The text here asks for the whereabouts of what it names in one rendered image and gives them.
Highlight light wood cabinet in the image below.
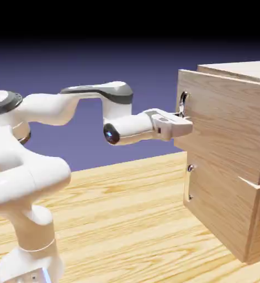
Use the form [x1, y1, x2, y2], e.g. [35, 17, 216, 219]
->
[173, 60, 260, 264]

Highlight large light wood door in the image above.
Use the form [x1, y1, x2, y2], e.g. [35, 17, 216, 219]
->
[173, 69, 260, 190]

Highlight straight silver metal handle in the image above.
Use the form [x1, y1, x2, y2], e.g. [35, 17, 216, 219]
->
[184, 164, 197, 203]

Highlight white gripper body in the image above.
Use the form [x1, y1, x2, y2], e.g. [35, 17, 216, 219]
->
[152, 109, 194, 142]

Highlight small light wood door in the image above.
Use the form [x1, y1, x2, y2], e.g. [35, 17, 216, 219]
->
[183, 146, 260, 264]

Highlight curved silver metal handle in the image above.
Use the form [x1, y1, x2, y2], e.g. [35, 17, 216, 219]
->
[178, 91, 189, 118]

